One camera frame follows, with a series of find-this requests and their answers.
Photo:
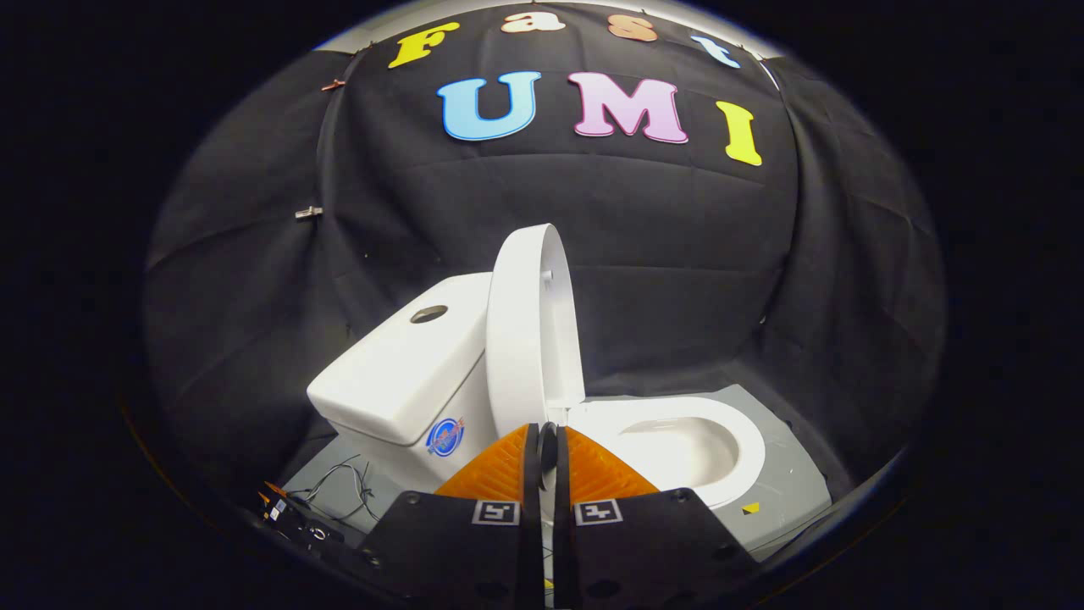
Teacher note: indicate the white toilet lid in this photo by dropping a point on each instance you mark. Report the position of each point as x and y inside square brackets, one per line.
[529, 339]

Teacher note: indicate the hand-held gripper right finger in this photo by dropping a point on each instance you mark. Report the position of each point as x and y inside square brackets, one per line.
[627, 551]

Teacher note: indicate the copper metal clip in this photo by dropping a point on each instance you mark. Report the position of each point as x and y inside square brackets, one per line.
[333, 85]

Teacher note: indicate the round black lid tab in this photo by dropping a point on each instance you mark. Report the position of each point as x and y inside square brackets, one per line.
[548, 447]

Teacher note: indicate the silver metal clip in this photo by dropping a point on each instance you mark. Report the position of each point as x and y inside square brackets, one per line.
[309, 212]

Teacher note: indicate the white ceramic toilet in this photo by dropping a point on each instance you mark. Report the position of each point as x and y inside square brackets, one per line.
[406, 381]

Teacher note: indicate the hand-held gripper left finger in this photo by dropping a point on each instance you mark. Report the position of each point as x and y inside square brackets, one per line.
[474, 551]

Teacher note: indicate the black backdrop cloth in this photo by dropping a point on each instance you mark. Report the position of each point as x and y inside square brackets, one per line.
[644, 254]

